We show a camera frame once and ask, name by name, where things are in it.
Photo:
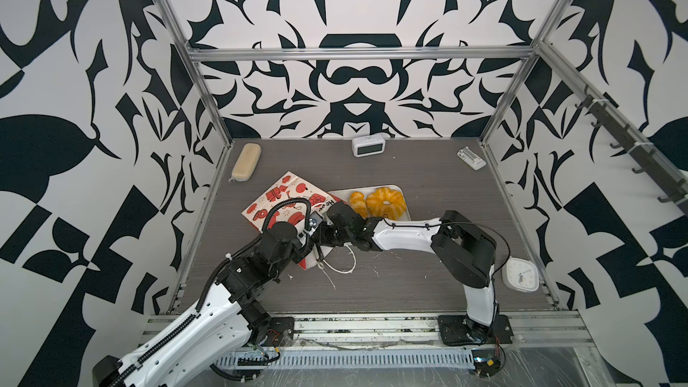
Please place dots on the fake twisted bread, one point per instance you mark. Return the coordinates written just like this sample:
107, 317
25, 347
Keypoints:
358, 203

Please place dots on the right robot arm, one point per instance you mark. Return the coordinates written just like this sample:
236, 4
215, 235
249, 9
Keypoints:
463, 248

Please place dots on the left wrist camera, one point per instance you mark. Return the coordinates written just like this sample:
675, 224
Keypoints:
313, 222

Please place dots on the wall hook rack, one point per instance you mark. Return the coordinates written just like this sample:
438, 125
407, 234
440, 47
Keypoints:
649, 158

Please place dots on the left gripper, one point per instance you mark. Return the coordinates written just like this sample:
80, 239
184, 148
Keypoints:
300, 250

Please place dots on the fake ring bread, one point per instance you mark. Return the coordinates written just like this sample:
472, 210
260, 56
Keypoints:
387, 203

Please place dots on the small white device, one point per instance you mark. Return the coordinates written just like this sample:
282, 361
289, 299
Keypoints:
472, 159

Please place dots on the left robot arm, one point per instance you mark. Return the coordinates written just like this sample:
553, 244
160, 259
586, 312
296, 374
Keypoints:
226, 317

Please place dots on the white plastic tray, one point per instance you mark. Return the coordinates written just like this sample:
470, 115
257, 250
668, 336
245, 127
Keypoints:
344, 196

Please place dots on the white timer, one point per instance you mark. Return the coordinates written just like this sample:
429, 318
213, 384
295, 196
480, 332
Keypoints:
521, 275

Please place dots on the circuit board with wires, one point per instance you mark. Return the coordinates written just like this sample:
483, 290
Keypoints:
488, 362

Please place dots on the white digital clock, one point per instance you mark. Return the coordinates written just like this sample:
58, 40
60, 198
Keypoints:
365, 146

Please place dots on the beige glasses case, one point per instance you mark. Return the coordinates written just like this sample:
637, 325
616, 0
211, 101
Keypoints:
246, 163

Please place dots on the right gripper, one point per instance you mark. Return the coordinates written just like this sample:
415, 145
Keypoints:
322, 235

